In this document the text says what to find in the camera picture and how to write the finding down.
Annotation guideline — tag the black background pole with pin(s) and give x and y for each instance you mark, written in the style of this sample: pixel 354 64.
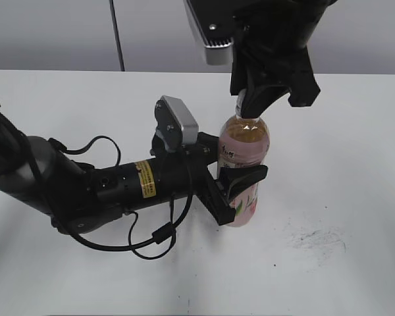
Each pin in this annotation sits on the black background pole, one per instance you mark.
pixel 116 35

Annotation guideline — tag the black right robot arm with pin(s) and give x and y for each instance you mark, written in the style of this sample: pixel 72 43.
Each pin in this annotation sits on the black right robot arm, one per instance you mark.
pixel 288 7

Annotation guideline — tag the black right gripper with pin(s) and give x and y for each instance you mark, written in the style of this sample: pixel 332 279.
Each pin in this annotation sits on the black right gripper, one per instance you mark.
pixel 271 59

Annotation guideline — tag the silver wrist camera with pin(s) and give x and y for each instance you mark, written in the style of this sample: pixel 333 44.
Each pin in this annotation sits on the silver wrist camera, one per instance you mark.
pixel 213 24
pixel 176 126

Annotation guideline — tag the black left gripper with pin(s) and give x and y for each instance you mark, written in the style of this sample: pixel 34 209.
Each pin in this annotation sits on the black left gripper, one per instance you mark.
pixel 185 172

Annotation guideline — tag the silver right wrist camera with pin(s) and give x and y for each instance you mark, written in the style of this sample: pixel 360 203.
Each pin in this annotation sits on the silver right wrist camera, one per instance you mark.
pixel 213 24

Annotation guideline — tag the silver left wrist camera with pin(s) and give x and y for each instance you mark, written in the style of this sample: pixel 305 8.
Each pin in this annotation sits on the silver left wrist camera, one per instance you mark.
pixel 176 126

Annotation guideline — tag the white bottle cap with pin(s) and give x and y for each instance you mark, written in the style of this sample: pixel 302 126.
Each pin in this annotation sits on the white bottle cap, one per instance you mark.
pixel 239 101

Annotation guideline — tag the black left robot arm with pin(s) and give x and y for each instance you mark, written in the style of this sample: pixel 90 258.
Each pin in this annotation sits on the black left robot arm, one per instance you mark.
pixel 81 198

